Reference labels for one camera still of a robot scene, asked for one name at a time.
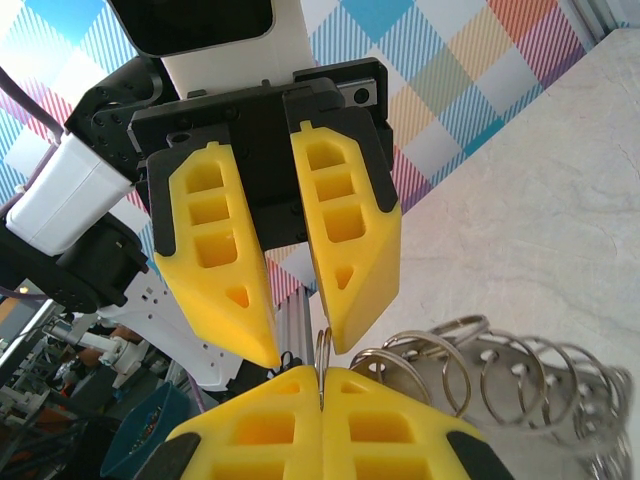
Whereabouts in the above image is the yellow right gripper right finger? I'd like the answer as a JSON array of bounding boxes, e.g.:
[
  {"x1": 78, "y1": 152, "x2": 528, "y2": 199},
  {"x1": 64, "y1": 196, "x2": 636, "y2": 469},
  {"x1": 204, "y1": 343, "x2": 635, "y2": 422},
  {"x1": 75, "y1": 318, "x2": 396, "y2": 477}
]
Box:
[{"x1": 322, "y1": 366, "x2": 519, "y2": 480}]

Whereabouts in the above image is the aluminium corner post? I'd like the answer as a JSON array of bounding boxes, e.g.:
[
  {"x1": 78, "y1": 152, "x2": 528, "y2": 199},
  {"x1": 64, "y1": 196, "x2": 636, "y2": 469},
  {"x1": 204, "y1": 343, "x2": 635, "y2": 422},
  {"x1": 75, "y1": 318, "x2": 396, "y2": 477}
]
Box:
[{"x1": 574, "y1": 0, "x2": 640, "y2": 39}]

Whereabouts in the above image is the metal keyring plate with rings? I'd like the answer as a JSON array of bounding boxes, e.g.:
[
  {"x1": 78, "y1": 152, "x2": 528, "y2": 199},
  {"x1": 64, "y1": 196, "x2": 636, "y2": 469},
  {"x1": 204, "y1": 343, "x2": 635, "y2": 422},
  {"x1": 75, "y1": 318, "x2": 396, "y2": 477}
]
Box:
[{"x1": 349, "y1": 313, "x2": 640, "y2": 480}]

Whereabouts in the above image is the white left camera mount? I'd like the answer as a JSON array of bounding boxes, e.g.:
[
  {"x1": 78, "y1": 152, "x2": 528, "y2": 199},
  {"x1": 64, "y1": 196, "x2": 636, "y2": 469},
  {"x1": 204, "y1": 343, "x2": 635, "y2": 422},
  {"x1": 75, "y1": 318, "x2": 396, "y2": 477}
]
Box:
[{"x1": 159, "y1": 0, "x2": 309, "y2": 99}]

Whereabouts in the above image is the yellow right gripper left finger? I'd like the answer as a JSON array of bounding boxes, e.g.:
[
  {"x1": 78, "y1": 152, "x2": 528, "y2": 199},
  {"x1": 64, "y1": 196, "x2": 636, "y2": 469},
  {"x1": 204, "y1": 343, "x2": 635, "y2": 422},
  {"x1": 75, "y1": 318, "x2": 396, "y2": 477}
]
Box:
[{"x1": 142, "y1": 364, "x2": 325, "y2": 480}]

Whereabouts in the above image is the small metal split ring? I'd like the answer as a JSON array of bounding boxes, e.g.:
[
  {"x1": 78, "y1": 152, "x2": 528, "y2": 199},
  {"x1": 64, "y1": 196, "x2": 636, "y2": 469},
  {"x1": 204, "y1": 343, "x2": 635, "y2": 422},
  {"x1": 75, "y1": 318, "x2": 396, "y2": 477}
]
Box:
[{"x1": 314, "y1": 327, "x2": 334, "y2": 412}]

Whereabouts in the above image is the aluminium frame post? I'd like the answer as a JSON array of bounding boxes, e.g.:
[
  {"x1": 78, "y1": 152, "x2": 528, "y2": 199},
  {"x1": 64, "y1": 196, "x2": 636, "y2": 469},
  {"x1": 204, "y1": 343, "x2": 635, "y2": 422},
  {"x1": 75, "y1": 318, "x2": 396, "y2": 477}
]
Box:
[{"x1": 276, "y1": 282, "x2": 317, "y2": 364}]

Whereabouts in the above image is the teal plastic bin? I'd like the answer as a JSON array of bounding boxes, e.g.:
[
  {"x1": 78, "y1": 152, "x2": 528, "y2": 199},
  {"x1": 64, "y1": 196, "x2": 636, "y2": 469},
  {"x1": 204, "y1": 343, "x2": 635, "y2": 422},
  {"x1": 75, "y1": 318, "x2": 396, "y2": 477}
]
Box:
[{"x1": 99, "y1": 381, "x2": 192, "y2": 480}]

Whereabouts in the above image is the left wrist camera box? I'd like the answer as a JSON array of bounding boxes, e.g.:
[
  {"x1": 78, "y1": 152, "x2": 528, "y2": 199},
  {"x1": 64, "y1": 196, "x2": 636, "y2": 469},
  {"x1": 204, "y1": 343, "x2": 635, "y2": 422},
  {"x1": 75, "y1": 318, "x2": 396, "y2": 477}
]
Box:
[{"x1": 107, "y1": 0, "x2": 276, "y2": 59}]

